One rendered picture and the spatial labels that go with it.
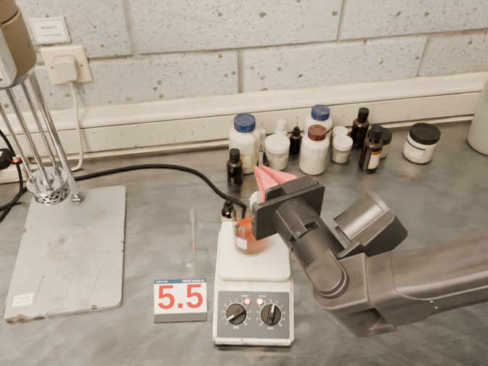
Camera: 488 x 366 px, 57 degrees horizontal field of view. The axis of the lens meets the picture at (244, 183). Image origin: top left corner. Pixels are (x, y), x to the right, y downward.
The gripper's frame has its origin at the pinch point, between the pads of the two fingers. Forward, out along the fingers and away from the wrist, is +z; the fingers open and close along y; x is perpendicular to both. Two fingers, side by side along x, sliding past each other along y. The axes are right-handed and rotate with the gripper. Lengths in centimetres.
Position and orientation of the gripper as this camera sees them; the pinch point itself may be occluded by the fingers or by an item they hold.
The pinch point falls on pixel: (259, 171)
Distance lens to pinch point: 66.4
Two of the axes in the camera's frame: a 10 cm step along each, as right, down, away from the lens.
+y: -9.1, 3.0, -3.0
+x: 0.0, 7.2, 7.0
